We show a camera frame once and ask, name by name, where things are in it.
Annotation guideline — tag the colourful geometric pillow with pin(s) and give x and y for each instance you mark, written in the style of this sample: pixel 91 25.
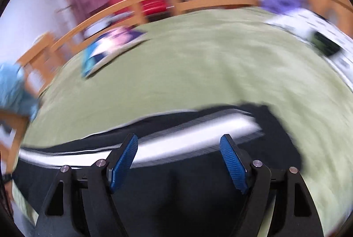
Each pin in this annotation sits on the colourful geometric pillow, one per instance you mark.
pixel 110 46

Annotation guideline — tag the black pants white waistband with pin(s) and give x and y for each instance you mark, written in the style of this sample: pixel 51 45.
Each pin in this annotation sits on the black pants white waistband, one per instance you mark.
pixel 171 192

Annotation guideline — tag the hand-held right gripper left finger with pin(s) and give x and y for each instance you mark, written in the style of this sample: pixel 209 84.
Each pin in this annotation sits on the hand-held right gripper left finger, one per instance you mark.
pixel 124 162

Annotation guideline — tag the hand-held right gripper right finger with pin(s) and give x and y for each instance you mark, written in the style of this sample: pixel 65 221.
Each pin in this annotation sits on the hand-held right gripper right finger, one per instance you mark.
pixel 234 165

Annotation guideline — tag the wooden bed frame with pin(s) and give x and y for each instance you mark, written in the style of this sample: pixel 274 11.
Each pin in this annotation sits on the wooden bed frame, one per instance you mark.
pixel 215 3

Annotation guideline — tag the light blue fleece blanket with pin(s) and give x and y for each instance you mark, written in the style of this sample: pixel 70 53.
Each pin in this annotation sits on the light blue fleece blanket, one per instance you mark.
pixel 13 88

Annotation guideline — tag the dark green pouch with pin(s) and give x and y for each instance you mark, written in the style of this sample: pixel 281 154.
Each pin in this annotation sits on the dark green pouch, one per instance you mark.
pixel 325 43

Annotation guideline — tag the white flower-print pillow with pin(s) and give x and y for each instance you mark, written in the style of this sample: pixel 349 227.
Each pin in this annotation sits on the white flower-print pillow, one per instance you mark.
pixel 297 21

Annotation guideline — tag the green bed blanket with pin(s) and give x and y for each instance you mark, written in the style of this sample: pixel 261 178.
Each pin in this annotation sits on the green bed blanket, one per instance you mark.
pixel 206 65

